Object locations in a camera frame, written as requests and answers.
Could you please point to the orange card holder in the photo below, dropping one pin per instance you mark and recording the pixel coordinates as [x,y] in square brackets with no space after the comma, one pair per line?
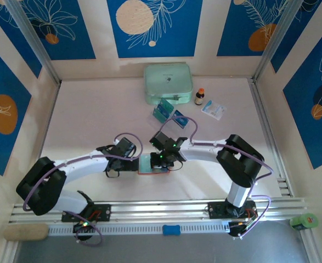
[159,171]

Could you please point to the teal credit card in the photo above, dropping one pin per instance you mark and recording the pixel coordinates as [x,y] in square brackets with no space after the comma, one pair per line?
[165,105]
[144,163]
[160,113]

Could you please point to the teal blue packets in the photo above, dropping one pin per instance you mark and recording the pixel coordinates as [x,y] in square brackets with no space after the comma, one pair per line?
[156,120]

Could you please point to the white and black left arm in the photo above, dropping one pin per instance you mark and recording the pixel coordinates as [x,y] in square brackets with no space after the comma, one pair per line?
[81,167]

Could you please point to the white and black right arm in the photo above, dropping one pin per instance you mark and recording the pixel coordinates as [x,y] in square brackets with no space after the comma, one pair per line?
[202,150]

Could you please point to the blue credit card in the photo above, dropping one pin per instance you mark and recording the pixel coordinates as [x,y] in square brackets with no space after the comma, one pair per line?
[180,120]

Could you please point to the white blue sachet packet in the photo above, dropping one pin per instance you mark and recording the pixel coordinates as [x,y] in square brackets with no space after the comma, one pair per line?
[214,109]

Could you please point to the brown bottle orange cap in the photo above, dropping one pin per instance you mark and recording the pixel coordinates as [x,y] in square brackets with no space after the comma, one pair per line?
[199,96]

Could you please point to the blue bone-shaped clip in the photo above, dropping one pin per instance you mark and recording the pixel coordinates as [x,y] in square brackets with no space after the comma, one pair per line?
[171,230]

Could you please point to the black controller board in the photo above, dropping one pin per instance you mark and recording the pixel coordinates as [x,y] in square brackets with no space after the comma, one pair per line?
[240,227]
[84,227]

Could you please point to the mint green zip case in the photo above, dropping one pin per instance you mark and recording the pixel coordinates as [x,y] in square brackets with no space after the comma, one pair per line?
[166,82]

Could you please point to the beige foam block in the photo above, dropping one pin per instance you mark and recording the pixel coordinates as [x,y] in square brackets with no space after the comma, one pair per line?
[26,232]

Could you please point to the blue panel with cream circle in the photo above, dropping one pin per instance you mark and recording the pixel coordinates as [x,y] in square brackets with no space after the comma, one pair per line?
[160,41]

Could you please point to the green cylinder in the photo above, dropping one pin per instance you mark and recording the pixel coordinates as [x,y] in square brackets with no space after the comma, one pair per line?
[303,221]

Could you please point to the aluminium mounting rail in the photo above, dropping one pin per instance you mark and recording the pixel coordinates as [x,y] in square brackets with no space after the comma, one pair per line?
[160,209]

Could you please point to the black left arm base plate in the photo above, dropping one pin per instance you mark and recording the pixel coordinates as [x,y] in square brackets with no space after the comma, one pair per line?
[106,212]

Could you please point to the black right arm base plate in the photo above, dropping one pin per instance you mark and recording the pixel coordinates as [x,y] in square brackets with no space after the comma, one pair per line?
[215,209]

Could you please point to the aluminium side rail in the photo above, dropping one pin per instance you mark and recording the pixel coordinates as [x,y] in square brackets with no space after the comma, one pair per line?
[267,137]

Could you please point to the blue floral wall panel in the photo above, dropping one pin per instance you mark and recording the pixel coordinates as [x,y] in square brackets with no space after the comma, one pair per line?
[1,90]
[298,30]
[232,27]
[15,33]
[67,41]
[308,109]

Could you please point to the aluminium frame post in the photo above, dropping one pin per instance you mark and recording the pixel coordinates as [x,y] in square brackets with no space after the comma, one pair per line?
[34,43]
[278,38]

